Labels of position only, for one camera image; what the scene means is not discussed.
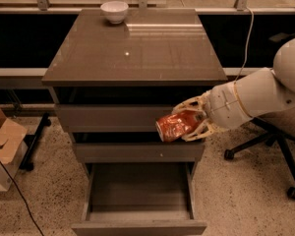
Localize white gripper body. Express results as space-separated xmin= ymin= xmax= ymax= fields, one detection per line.
xmin=205 ymin=82 xmax=252 ymax=129

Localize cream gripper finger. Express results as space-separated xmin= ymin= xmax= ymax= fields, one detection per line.
xmin=172 ymin=92 xmax=209 ymax=115
xmin=182 ymin=119 xmax=225 ymax=142

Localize red coke can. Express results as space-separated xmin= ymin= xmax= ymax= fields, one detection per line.
xmin=155 ymin=110 xmax=206 ymax=143

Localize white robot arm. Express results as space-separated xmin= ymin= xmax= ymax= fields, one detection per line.
xmin=173 ymin=38 xmax=295 ymax=142

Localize grey drawer cabinet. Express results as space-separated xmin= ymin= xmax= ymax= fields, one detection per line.
xmin=41 ymin=8 xmax=229 ymax=181

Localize grey open bottom drawer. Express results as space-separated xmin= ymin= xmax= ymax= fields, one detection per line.
xmin=72 ymin=162 xmax=207 ymax=236

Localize grey middle drawer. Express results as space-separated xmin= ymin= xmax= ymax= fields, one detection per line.
xmin=73 ymin=142 xmax=205 ymax=163

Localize grey top drawer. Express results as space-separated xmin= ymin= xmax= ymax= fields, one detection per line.
xmin=55 ymin=104 xmax=173 ymax=133

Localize brown office chair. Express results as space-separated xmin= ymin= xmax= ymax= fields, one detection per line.
xmin=224 ymin=108 xmax=295 ymax=201

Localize white ceramic bowl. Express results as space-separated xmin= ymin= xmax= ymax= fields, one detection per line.
xmin=100 ymin=1 xmax=129 ymax=24

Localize black metal stand leg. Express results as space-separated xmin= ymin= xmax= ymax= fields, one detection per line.
xmin=19 ymin=113 xmax=51 ymax=171

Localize cardboard box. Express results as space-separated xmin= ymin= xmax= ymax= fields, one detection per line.
xmin=0 ymin=108 xmax=28 ymax=192

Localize white hanging cable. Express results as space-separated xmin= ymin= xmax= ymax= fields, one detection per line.
xmin=234 ymin=7 xmax=256 ymax=82

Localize black floor cable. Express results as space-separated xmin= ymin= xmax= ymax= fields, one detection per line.
xmin=0 ymin=145 xmax=45 ymax=236

